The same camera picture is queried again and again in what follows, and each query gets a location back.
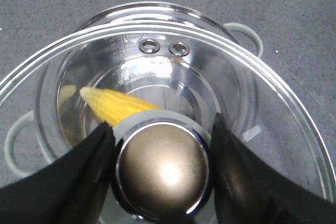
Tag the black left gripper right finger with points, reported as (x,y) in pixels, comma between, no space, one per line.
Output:
(247,190)

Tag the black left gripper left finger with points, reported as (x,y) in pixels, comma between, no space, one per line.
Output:
(70,190)

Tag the yellow corn cob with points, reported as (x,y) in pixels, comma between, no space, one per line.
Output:
(125,111)

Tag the glass pot lid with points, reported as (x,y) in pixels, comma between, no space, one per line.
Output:
(162,169)

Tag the pale green electric cooking pot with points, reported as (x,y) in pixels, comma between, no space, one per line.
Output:
(138,48)

